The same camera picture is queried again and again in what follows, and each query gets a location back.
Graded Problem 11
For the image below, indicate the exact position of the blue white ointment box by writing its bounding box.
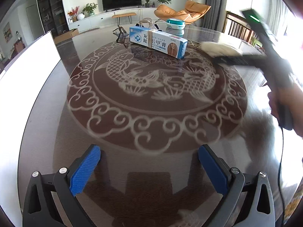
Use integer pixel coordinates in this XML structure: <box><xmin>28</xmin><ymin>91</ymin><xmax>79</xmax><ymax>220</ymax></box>
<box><xmin>129</xmin><ymin>26</ymin><xmax>188</xmax><ymax>60</ymax></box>

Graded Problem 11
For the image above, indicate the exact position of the dark glass display cabinet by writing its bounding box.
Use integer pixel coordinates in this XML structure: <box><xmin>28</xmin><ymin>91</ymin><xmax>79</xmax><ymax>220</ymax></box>
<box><xmin>35</xmin><ymin>0</ymin><xmax>69</xmax><ymax>32</ymax></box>

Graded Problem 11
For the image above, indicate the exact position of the green potted plant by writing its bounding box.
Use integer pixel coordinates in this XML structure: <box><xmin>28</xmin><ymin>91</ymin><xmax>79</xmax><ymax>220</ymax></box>
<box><xmin>82</xmin><ymin>3</ymin><xmax>98</xmax><ymax>16</ymax></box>

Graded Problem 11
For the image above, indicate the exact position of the white television cabinet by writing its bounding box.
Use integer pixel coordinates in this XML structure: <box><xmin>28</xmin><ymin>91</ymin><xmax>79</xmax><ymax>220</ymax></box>
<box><xmin>68</xmin><ymin>8</ymin><xmax>161</xmax><ymax>30</ymax></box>

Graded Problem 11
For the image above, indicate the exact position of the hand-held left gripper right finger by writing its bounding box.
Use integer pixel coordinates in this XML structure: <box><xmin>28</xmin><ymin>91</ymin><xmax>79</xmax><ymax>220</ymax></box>
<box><xmin>198</xmin><ymin>144</ymin><xmax>276</xmax><ymax>227</ymax></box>

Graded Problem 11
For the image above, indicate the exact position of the wooden bench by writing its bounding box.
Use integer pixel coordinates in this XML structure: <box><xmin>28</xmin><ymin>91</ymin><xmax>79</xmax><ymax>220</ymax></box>
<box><xmin>112</xmin><ymin>12</ymin><xmax>137</xmax><ymax>25</ymax></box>

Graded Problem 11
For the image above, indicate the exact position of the red flower vase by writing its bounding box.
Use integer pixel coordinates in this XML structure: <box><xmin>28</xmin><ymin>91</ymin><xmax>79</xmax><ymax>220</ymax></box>
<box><xmin>67</xmin><ymin>6</ymin><xmax>80</xmax><ymax>22</ymax></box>

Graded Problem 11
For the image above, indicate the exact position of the grey curtain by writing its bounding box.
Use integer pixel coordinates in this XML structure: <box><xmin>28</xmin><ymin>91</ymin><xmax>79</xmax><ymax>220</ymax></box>
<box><xmin>205</xmin><ymin>0</ymin><xmax>229</xmax><ymax>32</ymax></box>

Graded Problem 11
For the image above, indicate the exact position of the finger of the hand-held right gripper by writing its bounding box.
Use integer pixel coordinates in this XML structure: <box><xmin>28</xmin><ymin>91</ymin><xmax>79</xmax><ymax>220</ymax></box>
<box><xmin>214</xmin><ymin>55</ymin><xmax>267</xmax><ymax>67</ymax></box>

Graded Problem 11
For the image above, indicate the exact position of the white door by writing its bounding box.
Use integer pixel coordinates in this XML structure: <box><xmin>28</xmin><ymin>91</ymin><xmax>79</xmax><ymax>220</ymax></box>
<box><xmin>25</xmin><ymin>0</ymin><xmax>38</xmax><ymax>40</ymax></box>

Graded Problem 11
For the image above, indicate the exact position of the orange lounge chair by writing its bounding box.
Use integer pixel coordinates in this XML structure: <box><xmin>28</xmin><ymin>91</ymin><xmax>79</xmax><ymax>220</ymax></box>
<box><xmin>154</xmin><ymin>0</ymin><xmax>212</xmax><ymax>26</ymax></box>

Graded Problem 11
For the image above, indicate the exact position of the wooden chair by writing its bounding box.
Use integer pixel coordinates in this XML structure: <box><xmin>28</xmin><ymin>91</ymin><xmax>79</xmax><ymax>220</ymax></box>
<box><xmin>224</xmin><ymin>11</ymin><xmax>255</xmax><ymax>43</ymax></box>

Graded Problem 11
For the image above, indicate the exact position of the open cardboard box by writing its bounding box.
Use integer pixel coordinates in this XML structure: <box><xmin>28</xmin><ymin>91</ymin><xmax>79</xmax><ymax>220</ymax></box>
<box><xmin>54</xmin><ymin>29</ymin><xmax>79</xmax><ymax>44</ymax></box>

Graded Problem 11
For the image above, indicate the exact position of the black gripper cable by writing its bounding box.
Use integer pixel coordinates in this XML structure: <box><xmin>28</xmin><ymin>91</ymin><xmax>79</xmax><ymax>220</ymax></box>
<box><xmin>276</xmin><ymin>125</ymin><xmax>284</xmax><ymax>227</ymax></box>

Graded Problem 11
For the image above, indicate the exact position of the cream knitted cloth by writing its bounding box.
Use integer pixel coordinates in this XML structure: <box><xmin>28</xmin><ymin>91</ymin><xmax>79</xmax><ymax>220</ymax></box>
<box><xmin>201</xmin><ymin>41</ymin><xmax>241</xmax><ymax>58</ymax></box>

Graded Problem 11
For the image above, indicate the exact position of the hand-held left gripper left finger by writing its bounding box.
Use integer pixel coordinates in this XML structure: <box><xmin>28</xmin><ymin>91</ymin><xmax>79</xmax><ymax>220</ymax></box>
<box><xmin>22</xmin><ymin>144</ymin><xmax>102</xmax><ymax>227</ymax></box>

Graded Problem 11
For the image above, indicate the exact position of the wall painting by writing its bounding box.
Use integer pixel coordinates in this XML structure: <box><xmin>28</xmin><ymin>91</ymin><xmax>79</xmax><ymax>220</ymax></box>
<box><xmin>2</xmin><ymin>22</ymin><xmax>12</xmax><ymax>43</ymax></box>

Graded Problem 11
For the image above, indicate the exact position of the teal white round box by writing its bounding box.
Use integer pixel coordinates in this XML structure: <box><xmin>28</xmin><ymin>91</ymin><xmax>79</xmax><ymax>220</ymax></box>
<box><xmin>166</xmin><ymin>18</ymin><xmax>185</xmax><ymax>30</ymax></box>

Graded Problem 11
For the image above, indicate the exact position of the person's right hand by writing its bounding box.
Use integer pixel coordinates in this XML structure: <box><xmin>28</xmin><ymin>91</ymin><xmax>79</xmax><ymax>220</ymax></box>
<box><xmin>267</xmin><ymin>80</ymin><xmax>303</xmax><ymax>138</ymax></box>

